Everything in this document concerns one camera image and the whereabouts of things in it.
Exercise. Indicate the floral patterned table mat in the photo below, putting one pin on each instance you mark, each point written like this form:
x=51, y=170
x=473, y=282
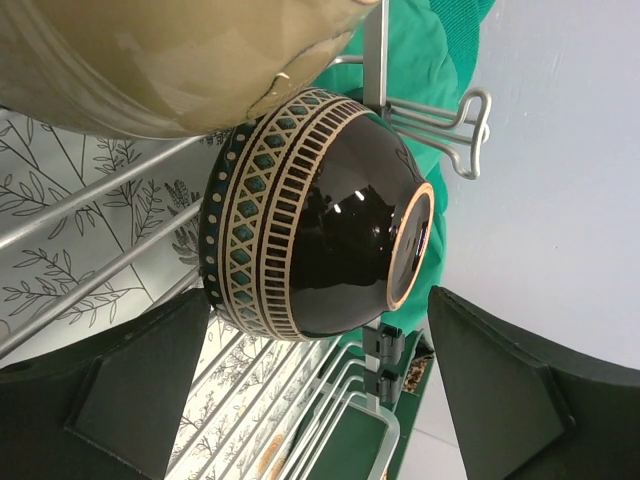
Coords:
x=95, y=233

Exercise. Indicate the beige bowl left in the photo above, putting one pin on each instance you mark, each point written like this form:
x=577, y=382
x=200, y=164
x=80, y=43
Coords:
x=165, y=69

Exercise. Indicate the green cloth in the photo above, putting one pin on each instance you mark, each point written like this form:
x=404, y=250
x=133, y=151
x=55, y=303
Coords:
x=432, y=54

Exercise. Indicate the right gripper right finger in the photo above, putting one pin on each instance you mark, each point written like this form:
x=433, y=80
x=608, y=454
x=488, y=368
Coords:
x=525, y=407

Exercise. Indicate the dark brown patterned bowl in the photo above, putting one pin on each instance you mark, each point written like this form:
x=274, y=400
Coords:
x=315, y=220

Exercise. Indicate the metal wire dish rack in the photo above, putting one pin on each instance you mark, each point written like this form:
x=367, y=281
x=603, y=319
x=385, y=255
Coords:
x=220, y=221

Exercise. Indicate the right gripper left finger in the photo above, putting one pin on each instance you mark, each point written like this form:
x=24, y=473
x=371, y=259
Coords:
x=131, y=404

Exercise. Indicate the green divided organizer tray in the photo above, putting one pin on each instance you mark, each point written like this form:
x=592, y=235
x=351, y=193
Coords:
x=342, y=436

